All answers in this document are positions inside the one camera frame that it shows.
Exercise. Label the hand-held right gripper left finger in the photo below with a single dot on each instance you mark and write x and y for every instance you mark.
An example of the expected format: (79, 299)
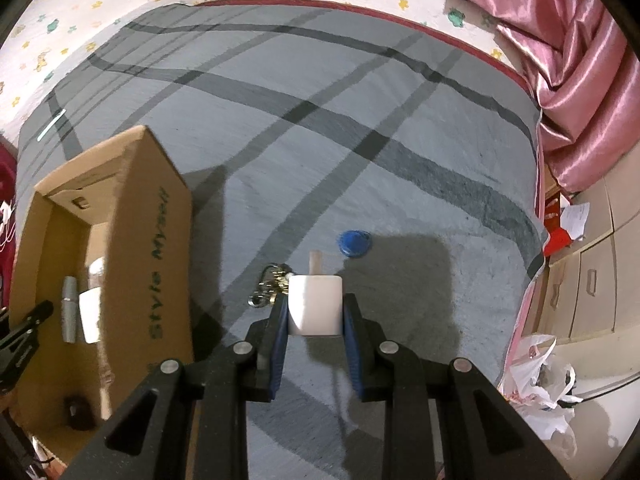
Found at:
(280, 355)

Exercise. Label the white plastic bag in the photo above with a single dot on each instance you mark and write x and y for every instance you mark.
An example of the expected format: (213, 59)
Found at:
(537, 385)

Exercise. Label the light green strip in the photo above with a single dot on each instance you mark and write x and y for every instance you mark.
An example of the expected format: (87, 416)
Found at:
(52, 126)

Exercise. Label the blue round cap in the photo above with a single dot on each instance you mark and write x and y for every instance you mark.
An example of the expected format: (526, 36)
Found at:
(354, 244)

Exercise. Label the brown cardboard box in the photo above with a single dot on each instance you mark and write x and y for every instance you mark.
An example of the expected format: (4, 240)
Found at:
(145, 240)

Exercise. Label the small dark object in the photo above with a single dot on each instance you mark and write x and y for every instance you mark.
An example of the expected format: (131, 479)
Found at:
(79, 412)

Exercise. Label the white remote control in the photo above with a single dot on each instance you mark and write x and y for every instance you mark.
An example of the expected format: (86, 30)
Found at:
(90, 315)

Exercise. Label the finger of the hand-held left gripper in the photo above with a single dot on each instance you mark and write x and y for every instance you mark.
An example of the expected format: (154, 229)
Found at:
(22, 332)

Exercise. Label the beige drawer cabinet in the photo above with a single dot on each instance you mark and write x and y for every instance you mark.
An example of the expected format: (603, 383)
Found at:
(595, 280)

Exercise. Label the silver metal cylinder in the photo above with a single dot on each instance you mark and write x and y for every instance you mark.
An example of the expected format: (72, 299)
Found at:
(70, 310)

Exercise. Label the white wooden block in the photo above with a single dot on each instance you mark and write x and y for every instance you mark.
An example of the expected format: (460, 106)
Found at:
(315, 305)

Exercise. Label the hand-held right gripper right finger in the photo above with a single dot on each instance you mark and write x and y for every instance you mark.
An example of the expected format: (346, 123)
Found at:
(353, 355)

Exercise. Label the grey plaid blanket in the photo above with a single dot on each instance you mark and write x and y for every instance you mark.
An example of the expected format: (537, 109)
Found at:
(350, 135)

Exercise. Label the red sofa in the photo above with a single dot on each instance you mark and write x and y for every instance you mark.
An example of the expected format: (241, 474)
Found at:
(7, 170)

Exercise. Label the white paper sheet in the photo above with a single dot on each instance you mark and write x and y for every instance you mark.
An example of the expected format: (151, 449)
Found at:
(575, 217)

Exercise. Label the red packet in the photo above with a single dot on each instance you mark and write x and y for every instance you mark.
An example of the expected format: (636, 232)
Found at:
(556, 242)

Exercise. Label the pink satin curtain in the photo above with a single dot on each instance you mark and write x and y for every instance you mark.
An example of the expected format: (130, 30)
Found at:
(565, 60)

